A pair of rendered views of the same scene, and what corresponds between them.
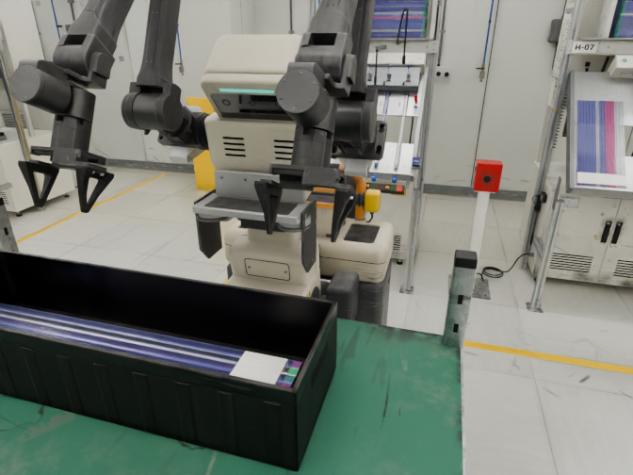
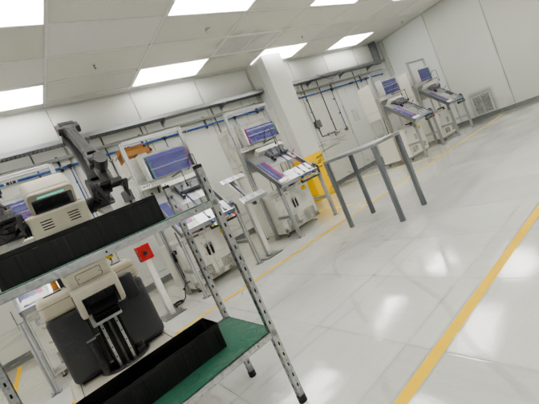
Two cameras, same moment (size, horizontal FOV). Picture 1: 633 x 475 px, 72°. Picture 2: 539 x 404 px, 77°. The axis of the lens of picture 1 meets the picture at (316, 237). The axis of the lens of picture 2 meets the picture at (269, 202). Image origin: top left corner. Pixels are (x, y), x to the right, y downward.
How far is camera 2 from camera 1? 1.28 m
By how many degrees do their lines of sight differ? 52
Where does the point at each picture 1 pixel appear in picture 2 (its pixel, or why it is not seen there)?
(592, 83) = (159, 197)
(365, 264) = (126, 268)
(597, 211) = (199, 243)
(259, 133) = (59, 212)
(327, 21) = (88, 149)
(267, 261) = (87, 269)
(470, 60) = not seen: hidden behind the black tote
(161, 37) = not seen: outside the picture
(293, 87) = (99, 156)
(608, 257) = (216, 260)
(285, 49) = (58, 176)
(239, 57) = (39, 185)
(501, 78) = not seen: hidden behind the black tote
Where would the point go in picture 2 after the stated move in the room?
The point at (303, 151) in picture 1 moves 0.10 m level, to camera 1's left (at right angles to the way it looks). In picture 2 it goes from (106, 176) to (85, 182)
